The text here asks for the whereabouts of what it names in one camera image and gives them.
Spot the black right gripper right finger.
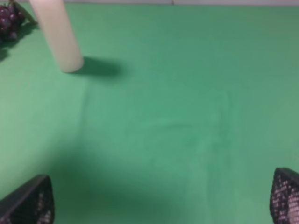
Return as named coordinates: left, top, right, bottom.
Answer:
left=269, top=168, right=299, bottom=224

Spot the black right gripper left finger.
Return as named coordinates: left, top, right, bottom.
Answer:
left=0, top=175, right=55, bottom=224

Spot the green tablecloth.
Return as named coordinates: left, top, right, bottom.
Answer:
left=0, top=4, right=299, bottom=224

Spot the red grape bunch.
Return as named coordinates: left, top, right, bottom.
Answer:
left=0, top=0, right=37, bottom=45

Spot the white pillar candle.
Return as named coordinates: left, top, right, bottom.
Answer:
left=30, top=0, right=84, bottom=73

